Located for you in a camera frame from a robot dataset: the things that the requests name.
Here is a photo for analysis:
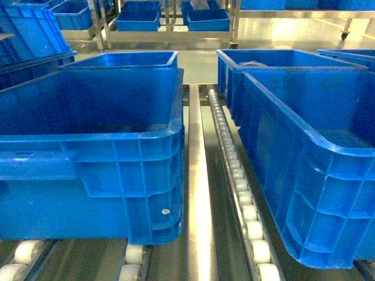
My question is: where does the blue bin back left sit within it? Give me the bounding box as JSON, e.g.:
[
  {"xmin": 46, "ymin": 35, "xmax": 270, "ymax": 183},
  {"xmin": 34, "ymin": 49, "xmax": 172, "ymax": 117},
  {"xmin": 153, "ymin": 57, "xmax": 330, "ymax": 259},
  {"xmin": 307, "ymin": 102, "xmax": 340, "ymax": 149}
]
[{"xmin": 61, "ymin": 51, "xmax": 178, "ymax": 69}]

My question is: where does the blue bin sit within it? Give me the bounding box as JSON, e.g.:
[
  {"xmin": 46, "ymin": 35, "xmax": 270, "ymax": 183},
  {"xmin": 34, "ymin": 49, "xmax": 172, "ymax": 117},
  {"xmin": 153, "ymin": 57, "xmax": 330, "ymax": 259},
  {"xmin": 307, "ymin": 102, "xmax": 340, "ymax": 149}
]
[
  {"xmin": 61, "ymin": 51, "xmax": 178, "ymax": 69},
  {"xmin": 216, "ymin": 49, "xmax": 369, "ymax": 126},
  {"xmin": 240, "ymin": 69, "xmax": 374, "ymax": 269},
  {"xmin": 1, "ymin": 67, "xmax": 185, "ymax": 245}
]

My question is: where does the blue bin back right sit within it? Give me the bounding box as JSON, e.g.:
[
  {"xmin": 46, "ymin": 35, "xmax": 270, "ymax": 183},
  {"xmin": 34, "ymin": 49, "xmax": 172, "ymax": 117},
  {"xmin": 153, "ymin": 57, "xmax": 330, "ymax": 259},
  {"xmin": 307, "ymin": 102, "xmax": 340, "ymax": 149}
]
[{"xmin": 216, "ymin": 49, "xmax": 369, "ymax": 126}]

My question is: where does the blue bin front left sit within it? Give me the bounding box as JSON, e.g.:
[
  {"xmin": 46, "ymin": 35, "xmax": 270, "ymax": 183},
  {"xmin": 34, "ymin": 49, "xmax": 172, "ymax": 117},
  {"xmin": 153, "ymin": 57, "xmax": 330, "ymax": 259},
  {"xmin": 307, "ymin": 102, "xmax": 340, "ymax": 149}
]
[{"xmin": 1, "ymin": 67, "xmax": 185, "ymax": 245}]

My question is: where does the blue bin front right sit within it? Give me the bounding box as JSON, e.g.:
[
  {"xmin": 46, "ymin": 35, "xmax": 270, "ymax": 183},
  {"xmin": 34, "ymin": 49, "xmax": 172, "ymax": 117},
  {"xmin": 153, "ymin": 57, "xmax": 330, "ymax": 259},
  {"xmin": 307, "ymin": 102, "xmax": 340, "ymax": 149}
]
[{"xmin": 240, "ymin": 69, "xmax": 374, "ymax": 269}]

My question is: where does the white roller track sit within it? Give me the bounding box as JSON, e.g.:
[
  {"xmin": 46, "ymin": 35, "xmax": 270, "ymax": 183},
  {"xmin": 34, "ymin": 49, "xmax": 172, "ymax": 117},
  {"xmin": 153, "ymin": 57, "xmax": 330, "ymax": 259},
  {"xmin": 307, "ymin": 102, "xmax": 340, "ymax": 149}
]
[{"xmin": 207, "ymin": 89, "xmax": 285, "ymax": 280}]

